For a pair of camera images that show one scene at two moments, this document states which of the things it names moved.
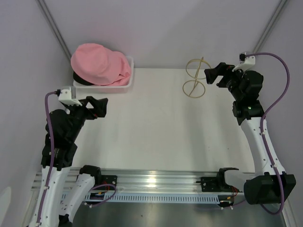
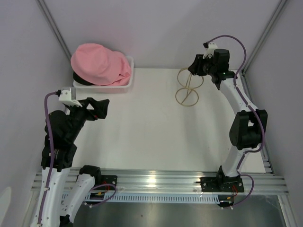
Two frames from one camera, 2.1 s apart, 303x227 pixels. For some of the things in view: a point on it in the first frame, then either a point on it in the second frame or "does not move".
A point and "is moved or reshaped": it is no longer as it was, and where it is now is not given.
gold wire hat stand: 198,69 is moved or reshaped
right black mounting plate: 210,184 does not move
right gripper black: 211,74 → 195,68
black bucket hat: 80,80 does not move
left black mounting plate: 101,179 does not move
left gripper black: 99,107 does not move
